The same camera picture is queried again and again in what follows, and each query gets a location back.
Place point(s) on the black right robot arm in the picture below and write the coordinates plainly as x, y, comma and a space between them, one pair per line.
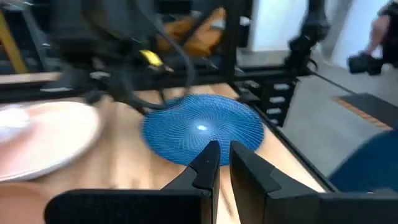
93, 28

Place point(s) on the person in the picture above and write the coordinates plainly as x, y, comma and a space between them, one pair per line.
377, 31

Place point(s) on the blue patterned plate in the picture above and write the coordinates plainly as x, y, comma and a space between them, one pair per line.
199, 124

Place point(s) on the black floor mat orange edge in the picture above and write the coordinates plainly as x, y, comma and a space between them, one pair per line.
373, 107

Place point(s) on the black background robot arm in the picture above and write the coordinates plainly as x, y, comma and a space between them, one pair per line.
308, 34

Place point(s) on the pink plate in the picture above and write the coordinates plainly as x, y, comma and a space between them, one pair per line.
46, 140

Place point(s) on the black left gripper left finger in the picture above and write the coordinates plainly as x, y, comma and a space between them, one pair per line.
205, 174

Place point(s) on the yellow wooden post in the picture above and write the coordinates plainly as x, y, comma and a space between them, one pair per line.
12, 46

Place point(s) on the light wooden desk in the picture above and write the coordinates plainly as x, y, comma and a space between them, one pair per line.
28, 77

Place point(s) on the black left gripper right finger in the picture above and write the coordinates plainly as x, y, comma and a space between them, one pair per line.
248, 186

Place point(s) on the orange brown bag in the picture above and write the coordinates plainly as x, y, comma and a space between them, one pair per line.
202, 34

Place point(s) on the blue rounded object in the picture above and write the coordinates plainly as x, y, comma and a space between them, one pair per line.
370, 165

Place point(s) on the black handheld device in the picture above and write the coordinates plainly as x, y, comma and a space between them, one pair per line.
365, 63

